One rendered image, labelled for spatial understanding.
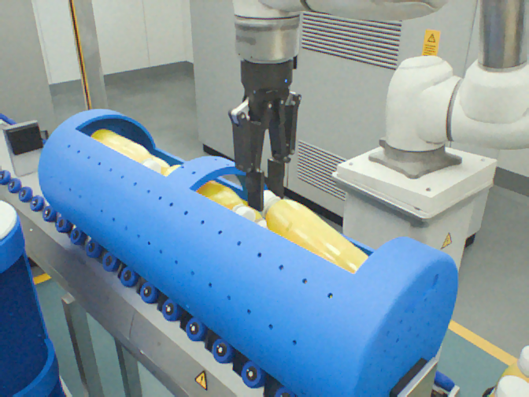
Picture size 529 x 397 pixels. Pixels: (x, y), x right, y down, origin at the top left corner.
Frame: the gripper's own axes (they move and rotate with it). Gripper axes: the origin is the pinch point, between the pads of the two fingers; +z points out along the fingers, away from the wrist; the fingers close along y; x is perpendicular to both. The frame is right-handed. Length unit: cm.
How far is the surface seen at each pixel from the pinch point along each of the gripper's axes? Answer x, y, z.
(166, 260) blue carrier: -9.0, 14.2, 12.1
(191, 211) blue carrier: -7.7, 9.3, 4.2
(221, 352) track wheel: 0.6, 11.2, 28.1
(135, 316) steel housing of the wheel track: -25.7, 12.6, 35.6
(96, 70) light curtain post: -116, -33, 8
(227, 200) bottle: -8.4, 1.1, 5.6
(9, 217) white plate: -58, 23, 21
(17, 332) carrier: -73, 24, 64
